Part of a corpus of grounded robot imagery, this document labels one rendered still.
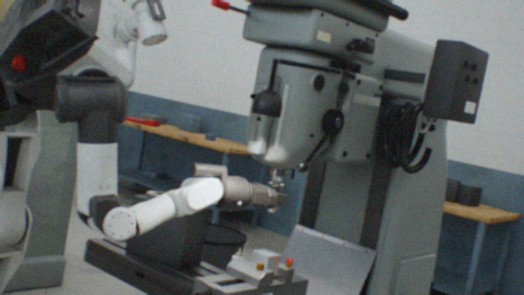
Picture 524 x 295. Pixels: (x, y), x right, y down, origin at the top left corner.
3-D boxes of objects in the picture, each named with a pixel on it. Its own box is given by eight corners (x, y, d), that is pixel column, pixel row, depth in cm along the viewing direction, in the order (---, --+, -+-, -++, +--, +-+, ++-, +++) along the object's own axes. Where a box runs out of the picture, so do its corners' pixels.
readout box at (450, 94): (451, 120, 166) (468, 40, 165) (420, 115, 172) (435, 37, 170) (479, 126, 182) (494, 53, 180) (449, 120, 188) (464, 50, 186)
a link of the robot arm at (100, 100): (68, 144, 139) (68, 82, 138) (62, 140, 147) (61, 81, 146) (121, 143, 144) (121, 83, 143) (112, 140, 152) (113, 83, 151)
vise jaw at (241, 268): (257, 287, 168) (260, 273, 168) (225, 272, 176) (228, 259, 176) (272, 285, 172) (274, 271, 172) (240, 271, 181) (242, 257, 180)
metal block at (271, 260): (264, 277, 174) (268, 256, 174) (249, 270, 178) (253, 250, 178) (276, 275, 178) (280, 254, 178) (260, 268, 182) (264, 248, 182)
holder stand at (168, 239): (178, 270, 194) (189, 207, 192) (124, 250, 204) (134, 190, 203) (200, 264, 205) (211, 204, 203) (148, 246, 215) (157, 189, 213)
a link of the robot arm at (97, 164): (89, 246, 141) (89, 145, 138) (68, 233, 151) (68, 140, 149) (136, 239, 147) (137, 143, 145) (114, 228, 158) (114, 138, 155)
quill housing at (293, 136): (289, 172, 163) (312, 48, 160) (231, 156, 176) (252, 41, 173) (330, 173, 178) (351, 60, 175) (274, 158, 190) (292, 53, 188)
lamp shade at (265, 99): (249, 112, 150) (253, 86, 149) (253, 111, 157) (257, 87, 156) (278, 118, 149) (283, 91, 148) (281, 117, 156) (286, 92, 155)
